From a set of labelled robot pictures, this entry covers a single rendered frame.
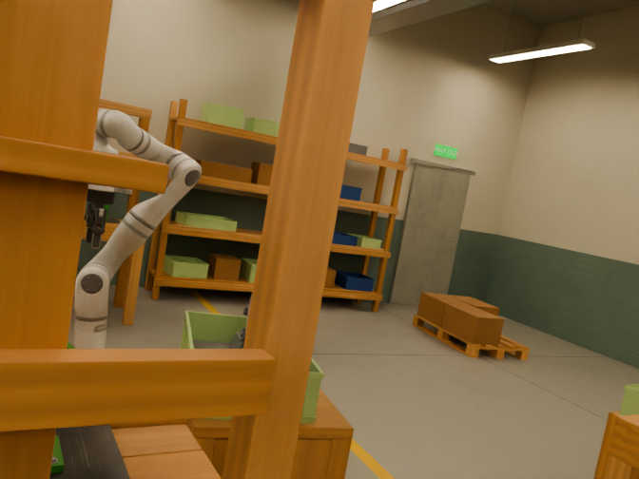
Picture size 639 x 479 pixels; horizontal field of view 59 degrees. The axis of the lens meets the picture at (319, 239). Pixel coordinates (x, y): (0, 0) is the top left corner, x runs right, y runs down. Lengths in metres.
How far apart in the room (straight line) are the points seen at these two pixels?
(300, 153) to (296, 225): 0.11
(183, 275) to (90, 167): 5.77
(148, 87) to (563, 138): 5.83
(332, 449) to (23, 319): 1.30
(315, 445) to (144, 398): 1.13
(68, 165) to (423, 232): 7.90
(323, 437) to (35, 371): 1.25
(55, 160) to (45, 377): 0.27
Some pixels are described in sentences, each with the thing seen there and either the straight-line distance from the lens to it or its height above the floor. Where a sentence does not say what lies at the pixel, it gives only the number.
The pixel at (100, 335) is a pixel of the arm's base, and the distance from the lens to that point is 1.81.
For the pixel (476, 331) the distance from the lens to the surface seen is 6.36.
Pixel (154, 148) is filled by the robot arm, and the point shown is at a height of 1.57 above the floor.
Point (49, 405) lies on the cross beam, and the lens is 0.81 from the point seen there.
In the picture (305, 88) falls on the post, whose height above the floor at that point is 1.69.
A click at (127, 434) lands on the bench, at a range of 1.50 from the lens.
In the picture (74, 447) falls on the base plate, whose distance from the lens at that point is 1.40.
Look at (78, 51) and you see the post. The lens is 0.79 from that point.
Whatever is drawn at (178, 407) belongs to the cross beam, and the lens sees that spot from 0.85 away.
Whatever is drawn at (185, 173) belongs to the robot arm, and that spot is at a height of 1.51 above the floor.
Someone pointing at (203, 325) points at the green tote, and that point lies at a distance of 2.34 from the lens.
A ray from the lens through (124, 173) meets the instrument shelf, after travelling 0.76.
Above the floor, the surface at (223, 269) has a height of 0.39.
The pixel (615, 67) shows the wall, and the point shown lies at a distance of 8.91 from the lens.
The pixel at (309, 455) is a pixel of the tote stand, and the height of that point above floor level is 0.70.
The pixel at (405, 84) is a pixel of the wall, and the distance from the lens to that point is 8.25.
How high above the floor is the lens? 1.55
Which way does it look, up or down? 5 degrees down
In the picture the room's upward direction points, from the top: 10 degrees clockwise
